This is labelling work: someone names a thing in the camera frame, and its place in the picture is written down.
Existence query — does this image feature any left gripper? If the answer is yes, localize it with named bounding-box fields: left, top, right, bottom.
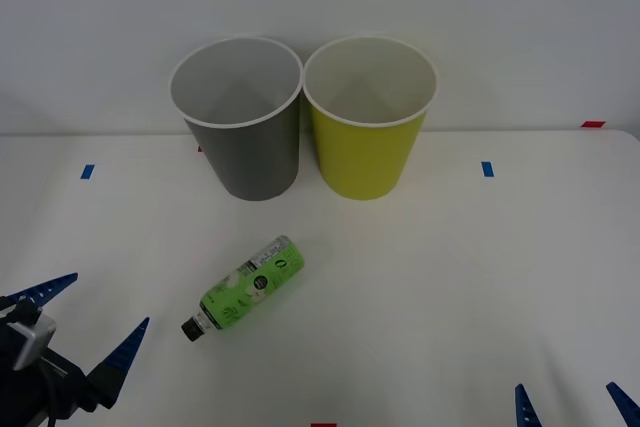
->
left=0, top=272, right=150, bottom=427

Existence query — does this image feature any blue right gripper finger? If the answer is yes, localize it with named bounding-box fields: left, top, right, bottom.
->
left=514, top=383, right=543, bottom=427
left=605, top=381, right=640, bottom=427

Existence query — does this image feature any green label plastic bottle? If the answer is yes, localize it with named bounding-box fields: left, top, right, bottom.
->
left=180, top=234, right=307, bottom=343

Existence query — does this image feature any grey plastic waste bin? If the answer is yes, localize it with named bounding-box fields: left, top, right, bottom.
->
left=168, top=34, right=305, bottom=202

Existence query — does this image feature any yellow-green plastic waste bin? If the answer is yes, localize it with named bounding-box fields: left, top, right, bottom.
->
left=302, top=34, right=439, bottom=202

